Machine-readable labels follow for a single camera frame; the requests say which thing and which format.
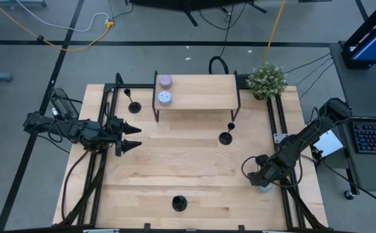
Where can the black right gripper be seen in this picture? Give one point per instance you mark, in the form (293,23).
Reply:
(268,174)

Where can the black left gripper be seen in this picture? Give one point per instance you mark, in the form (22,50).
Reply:
(115,129)

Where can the blue-grey round candle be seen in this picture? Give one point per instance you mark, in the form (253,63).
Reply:
(265,190)

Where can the black metal candlestick holder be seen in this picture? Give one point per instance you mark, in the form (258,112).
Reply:
(225,139)
(179,204)
(134,107)

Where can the white dotted round candle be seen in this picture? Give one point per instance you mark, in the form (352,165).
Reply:
(165,98)

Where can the pink round candle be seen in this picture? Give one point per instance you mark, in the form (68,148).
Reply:
(165,81)

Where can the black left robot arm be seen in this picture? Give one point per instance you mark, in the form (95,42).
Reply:
(87,132)

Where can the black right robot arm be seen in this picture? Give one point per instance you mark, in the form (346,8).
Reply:
(307,136)

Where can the black table clamp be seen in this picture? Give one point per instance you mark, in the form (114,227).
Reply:
(147,227)
(241,228)

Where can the white paper sheet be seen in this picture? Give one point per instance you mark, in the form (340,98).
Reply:
(330,144)

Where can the black ventilated control box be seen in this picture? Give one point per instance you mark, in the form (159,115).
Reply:
(61,102)

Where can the black caster wheel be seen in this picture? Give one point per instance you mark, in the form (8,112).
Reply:
(349,195)

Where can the wooden shelf with black legs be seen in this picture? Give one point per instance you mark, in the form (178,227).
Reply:
(204,92)

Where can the potted plant with white flowers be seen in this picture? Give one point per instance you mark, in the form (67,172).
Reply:
(267,81)

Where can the backlit computer keyboard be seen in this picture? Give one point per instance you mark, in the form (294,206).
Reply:
(375,137)

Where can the grey side desk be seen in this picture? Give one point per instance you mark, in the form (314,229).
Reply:
(362,94)

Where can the black floor knob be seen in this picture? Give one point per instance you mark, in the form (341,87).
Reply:
(39,37)

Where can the black computer monitor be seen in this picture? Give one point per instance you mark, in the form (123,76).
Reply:
(375,45)

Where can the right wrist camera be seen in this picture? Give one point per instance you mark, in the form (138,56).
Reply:
(262,160)

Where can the silver mounting bracket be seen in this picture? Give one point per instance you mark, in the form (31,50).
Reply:
(279,137)

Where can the black aluminium table frame rail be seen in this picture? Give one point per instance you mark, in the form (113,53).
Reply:
(287,210)
(95,207)

